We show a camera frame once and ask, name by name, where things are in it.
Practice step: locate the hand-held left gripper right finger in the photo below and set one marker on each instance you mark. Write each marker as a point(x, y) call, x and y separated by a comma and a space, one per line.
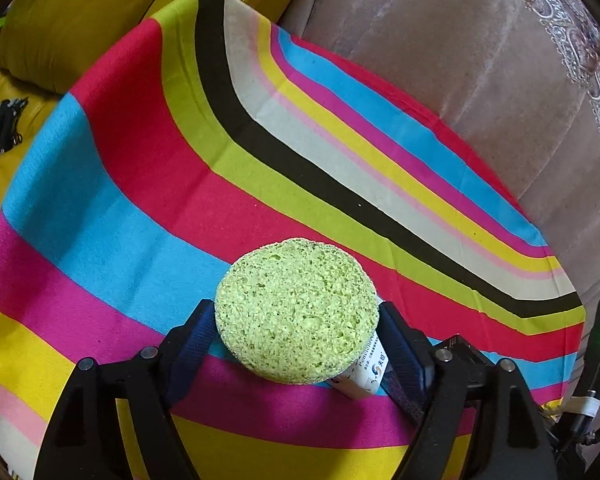
point(405, 360)

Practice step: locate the colourful striped cloth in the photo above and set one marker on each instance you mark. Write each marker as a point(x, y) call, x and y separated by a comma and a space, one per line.
point(130, 170)

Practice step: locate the small white blue box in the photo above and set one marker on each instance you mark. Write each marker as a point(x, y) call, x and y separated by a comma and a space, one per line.
point(365, 375)

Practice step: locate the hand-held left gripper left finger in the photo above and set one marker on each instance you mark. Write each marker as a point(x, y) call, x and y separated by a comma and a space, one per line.
point(190, 355)

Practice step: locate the green sponge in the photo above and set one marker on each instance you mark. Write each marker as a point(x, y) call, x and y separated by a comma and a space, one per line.
point(295, 310)

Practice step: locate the yellow leather cushion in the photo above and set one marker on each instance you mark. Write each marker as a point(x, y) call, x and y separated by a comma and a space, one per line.
point(80, 20)

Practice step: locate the lace sofa cover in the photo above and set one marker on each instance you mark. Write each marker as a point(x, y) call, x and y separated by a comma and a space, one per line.
point(570, 35)

